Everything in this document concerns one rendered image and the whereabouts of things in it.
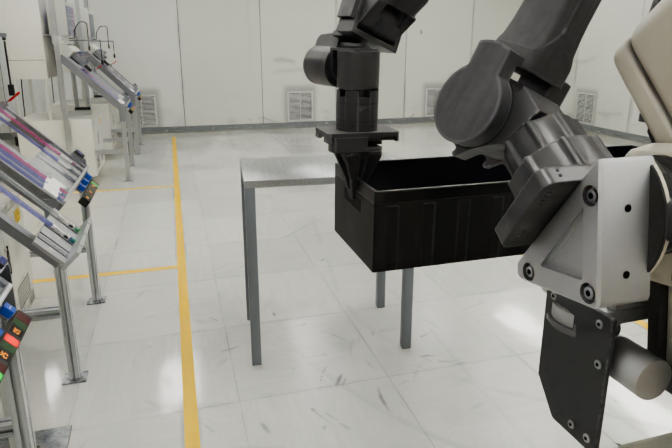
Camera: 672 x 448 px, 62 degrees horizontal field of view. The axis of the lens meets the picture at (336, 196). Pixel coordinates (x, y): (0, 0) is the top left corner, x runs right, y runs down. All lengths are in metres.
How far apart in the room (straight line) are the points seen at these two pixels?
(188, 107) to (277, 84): 1.41
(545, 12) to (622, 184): 0.18
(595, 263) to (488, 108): 0.16
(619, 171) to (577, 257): 0.07
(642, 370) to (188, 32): 8.52
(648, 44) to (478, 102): 0.17
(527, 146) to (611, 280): 0.13
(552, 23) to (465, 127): 0.12
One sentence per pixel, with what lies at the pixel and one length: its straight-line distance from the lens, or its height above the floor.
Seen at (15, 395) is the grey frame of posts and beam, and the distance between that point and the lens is 1.81.
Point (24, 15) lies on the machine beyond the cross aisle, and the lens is 5.92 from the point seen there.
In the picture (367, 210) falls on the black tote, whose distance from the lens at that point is 0.74.
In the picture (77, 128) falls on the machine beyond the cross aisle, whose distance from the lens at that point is 5.91.
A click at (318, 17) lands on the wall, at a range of 9.17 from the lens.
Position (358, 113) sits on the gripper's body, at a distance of 0.75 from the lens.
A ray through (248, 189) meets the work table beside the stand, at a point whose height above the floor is 0.77.
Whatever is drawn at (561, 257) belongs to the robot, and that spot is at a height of 1.14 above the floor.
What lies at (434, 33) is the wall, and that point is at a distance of 9.85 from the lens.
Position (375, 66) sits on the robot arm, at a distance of 0.75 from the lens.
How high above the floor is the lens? 1.31
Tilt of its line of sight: 15 degrees down
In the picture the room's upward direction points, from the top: straight up
